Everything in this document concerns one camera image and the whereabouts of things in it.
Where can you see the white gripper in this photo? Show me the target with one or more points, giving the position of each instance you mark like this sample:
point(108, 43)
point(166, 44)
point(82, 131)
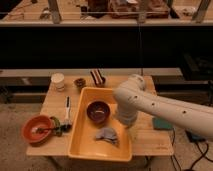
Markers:
point(126, 115)

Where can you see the grey towel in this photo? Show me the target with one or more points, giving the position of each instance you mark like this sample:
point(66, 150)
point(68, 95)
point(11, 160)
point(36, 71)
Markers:
point(107, 134)

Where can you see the purple bowl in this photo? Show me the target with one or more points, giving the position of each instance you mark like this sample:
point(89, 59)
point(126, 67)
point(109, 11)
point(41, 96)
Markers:
point(98, 112)

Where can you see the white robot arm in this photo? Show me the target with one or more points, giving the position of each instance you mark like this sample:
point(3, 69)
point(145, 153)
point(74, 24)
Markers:
point(131, 98)

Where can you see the spoon in orange bowl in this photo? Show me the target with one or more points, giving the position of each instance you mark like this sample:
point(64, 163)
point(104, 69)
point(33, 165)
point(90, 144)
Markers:
point(40, 130)

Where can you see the orange bowl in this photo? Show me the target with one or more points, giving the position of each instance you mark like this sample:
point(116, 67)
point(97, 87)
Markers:
point(29, 129)

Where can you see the green sponge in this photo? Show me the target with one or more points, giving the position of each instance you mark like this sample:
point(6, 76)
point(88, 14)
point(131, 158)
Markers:
point(160, 124)

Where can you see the yellow plastic tub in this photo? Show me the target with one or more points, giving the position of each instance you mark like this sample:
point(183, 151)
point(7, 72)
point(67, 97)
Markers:
point(82, 142)

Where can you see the striped cloth in cup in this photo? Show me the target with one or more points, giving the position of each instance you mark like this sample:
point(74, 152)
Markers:
point(98, 79)

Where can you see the small brown cup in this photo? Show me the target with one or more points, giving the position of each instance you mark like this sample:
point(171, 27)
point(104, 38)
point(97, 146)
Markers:
point(80, 83)

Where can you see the green vegetable toy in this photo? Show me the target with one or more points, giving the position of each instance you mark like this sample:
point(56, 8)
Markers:
point(57, 126)

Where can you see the white cup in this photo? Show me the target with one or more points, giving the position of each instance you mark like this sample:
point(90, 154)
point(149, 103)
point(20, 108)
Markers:
point(57, 80)

